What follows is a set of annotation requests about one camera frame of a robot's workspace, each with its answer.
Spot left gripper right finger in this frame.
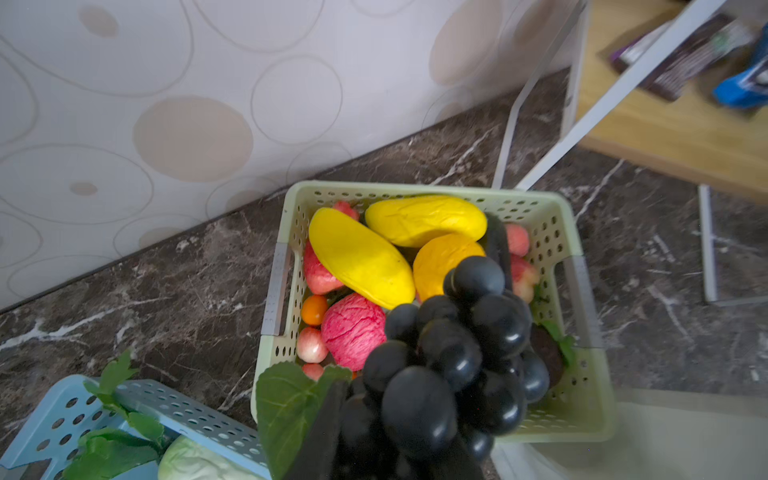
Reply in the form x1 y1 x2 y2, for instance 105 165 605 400
428 437 484 480

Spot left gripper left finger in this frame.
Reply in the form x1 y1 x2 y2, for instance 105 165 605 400
283 380 349 480

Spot green grape leaf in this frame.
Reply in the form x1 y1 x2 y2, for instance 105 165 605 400
255 362 353 479

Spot black grapes bunch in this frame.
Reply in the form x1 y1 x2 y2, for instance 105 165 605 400
333 256 550 479

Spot blue plastic vegetable basket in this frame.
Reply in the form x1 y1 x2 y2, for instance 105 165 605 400
1 375 271 479

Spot white grocery bag yellow handles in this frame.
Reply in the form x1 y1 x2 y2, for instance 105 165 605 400
491 389 767 479

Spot green cabbage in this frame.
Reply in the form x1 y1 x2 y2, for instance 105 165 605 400
157 436 261 480

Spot green plastic fruit basket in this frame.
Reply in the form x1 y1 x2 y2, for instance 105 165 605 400
257 181 616 443

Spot pink dragon fruit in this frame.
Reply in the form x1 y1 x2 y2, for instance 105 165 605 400
302 200 388 373

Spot dark brown passion fruit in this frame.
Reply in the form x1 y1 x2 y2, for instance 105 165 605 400
530 324 565 388

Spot red apple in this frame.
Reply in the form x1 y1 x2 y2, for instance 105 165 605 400
510 255 540 304

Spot yellow mango front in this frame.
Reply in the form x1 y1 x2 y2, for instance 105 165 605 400
308 207 416 310

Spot yellow mango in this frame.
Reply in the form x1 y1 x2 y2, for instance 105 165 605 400
308 207 416 310
365 195 488 248

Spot wrinkled yellow orange fruit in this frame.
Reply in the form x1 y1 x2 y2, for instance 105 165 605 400
413 233 485 302

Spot dark eggplant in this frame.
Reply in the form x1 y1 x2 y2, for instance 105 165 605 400
479 213 513 290

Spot small red peach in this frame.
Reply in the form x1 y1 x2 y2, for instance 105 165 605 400
505 223 530 257

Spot yellow mango back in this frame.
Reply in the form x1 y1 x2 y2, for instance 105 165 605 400
365 195 488 248

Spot blue oreo packet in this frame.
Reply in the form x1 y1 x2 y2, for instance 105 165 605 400
713 25 767 109

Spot dark chocolate bar packet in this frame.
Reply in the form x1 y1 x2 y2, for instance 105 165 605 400
639 14 757 102

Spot wooden shelf white frame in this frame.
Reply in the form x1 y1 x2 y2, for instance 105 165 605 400
492 1 767 307

